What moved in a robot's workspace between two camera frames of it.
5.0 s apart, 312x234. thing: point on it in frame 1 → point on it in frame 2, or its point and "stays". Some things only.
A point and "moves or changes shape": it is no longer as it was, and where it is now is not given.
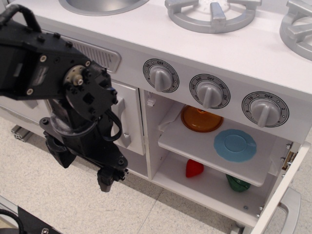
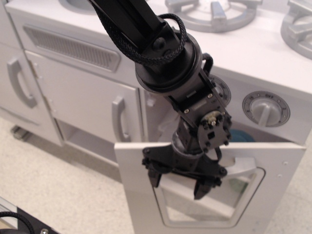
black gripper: (95, 147) → (166, 159)
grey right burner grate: (294, 36) stays
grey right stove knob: (265, 109) stays
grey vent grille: (110, 60) stays
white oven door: (263, 221) moves or changes shape
